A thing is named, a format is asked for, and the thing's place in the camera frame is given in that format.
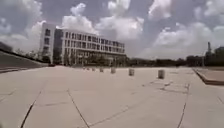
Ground row of trees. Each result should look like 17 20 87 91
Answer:
126 46 224 68

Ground dark sloped wall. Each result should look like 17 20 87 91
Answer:
0 41 51 74

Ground white multi-storey building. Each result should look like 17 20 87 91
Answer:
39 22 128 67

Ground row of concrete bollards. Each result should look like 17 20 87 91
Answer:
81 65 166 80

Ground pale paved plaza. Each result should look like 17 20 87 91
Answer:
0 65 224 128

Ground raised paved platform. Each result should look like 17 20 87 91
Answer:
192 67 224 86

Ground tall thin tower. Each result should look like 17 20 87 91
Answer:
206 41 213 66

